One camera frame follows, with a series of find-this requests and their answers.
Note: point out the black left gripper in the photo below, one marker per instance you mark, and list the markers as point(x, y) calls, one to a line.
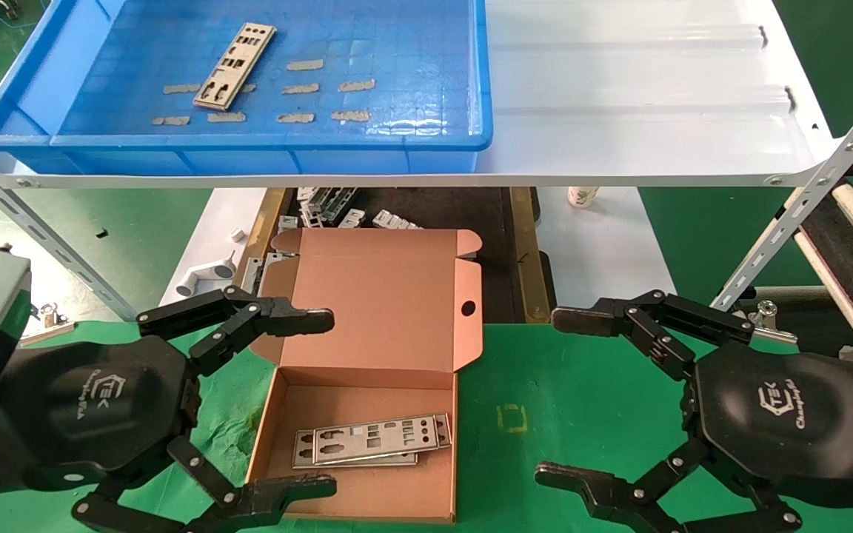
point(101, 400)

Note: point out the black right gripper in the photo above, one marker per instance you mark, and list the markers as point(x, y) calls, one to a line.
point(774, 414)

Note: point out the silver metal I/O shield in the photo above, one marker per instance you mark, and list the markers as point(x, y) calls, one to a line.
point(255, 53)
point(449, 433)
point(400, 444)
point(352, 463)

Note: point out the brown cardboard box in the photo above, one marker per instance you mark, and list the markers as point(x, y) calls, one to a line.
point(389, 296)

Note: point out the black tray with wooden rim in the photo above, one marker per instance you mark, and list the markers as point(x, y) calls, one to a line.
point(456, 211)

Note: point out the blue plastic tray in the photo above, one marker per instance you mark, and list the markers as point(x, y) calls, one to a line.
point(412, 44)

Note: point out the green cloth mat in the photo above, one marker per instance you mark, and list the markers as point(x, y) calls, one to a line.
point(582, 400)

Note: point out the white plastic pipe fitting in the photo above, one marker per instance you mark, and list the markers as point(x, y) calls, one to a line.
point(204, 277)

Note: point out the white paper cup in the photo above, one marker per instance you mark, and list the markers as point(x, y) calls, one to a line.
point(582, 197)

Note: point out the silver metal binder clip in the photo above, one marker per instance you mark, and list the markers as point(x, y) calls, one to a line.
point(767, 314)
point(49, 318)

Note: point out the grey slotted angle bar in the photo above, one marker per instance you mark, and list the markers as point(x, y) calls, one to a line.
point(78, 270)
point(804, 200)

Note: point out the black rack panel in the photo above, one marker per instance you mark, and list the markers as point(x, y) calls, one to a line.
point(837, 237)

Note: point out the white metal shelf board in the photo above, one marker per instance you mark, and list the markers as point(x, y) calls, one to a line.
point(619, 89)

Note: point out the silver metal bracket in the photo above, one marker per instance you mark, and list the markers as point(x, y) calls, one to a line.
point(287, 223)
point(393, 220)
point(308, 207)
point(352, 218)
point(252, 274)
point(339, 200)

